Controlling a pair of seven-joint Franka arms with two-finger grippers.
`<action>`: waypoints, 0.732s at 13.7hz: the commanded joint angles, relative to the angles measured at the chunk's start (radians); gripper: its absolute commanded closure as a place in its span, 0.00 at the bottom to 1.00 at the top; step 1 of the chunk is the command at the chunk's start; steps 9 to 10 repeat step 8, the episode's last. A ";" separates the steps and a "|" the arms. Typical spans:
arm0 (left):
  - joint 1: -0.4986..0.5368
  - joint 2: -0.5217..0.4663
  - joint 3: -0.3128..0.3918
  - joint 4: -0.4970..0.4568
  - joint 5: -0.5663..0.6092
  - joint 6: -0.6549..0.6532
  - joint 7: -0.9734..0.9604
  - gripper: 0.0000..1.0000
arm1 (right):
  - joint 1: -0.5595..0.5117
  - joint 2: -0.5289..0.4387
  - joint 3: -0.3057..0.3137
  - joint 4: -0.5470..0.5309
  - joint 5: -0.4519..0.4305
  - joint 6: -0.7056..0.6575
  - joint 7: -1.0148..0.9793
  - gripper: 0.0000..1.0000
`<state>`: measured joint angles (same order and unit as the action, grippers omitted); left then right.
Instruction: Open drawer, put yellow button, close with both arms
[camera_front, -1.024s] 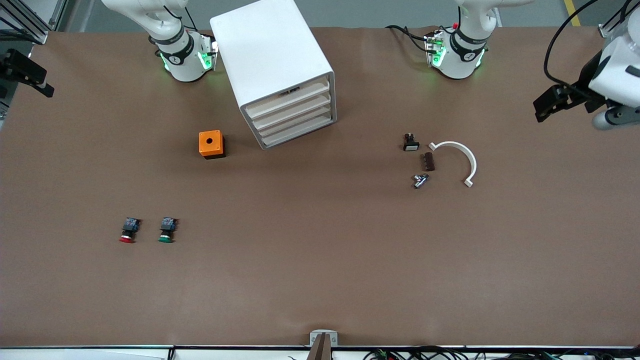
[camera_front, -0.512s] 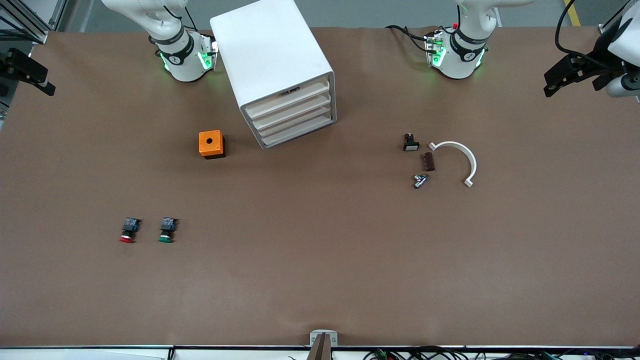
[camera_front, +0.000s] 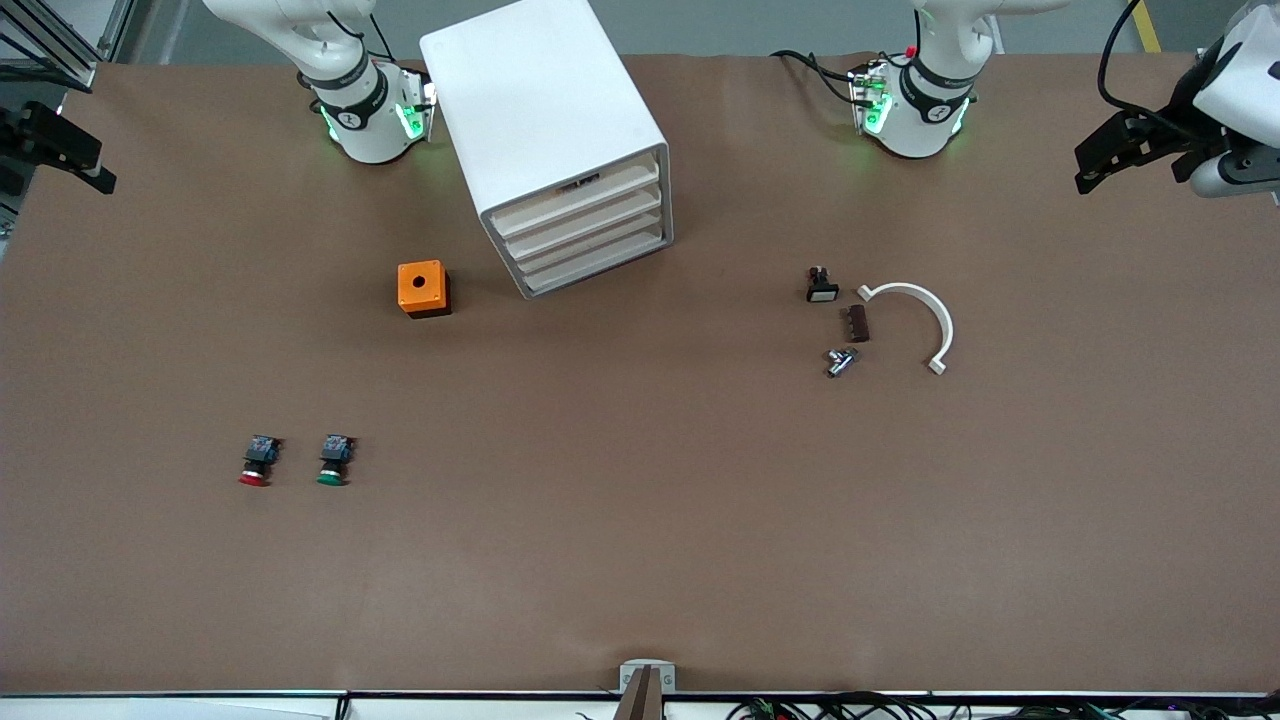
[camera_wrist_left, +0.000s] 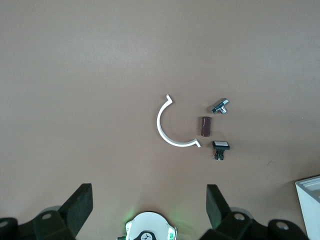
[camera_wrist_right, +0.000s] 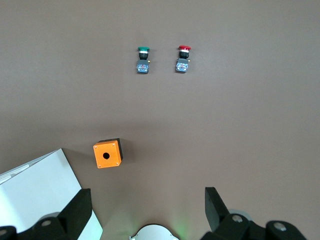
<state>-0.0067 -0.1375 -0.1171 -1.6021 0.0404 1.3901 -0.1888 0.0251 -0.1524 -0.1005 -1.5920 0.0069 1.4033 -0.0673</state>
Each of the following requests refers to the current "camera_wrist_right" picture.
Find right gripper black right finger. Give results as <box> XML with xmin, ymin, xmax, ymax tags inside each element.
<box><xmin>199</xmin><ymin>186</ymin><xmax>310</xmax><ymax>240</ymax></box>

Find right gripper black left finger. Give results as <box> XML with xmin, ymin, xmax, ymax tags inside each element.
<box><xmin>0</xmin><ymin>188</ymin><xmax>92</xmax><ymax>240</ymax></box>

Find white drawer cabinet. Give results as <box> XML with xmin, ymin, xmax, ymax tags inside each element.
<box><xmin>0</xmin><ymin>148</ymin><xmax>104</xmax><ymax>240</ymax></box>

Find red mushroom push button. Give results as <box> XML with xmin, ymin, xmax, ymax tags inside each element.
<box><xmin>174</xmin><ymin>45</ymin><xmax>192</xmax><ymax>74</ymax></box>

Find green mushroom push button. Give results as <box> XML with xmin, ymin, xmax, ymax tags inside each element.
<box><xmin>136</xmin><ymin>46</ymin><xmax>152</xmax><ymax>75</ymax></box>

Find orange box with hole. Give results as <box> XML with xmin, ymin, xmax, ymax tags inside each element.
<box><xmin>93</xmin><ymin>137</ymin><xmax>124</xmax><ymax>170</ymax></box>

